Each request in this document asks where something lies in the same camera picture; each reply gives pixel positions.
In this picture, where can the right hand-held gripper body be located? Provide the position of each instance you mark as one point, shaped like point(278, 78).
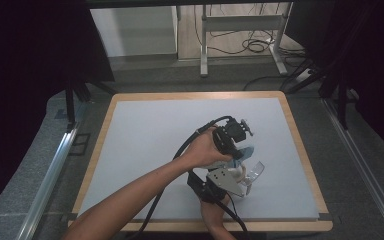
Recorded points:
point(223, 180)

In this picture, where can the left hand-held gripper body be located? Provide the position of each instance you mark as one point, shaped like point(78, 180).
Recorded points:
point(231, 133)

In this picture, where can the white and blue pouch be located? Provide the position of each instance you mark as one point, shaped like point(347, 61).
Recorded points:
point(246, 153)

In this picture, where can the person's left hand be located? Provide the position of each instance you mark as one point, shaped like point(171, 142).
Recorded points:
point(205, 150)

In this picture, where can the person's right hand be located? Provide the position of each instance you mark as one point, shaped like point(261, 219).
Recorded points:
point(213, 213)

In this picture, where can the white table mat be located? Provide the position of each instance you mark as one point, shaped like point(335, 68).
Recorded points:
point(140, 133)

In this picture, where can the white power strip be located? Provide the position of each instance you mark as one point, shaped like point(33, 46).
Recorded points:
point(303, 76)

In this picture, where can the black tripod stand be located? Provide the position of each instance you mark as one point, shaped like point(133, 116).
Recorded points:
point(341, 100)
point(70, 100)

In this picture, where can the white cabinet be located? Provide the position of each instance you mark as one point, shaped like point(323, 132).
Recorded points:
point(133, 30)

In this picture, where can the black curtain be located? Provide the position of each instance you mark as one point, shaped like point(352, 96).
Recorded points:
point(373, 50)
point(20, 66)

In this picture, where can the white metal desk frame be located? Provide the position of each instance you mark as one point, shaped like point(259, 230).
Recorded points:
point(243, 23)

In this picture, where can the aluminium rail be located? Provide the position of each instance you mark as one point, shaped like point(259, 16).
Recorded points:
point(51, 173)
point(363, 166)

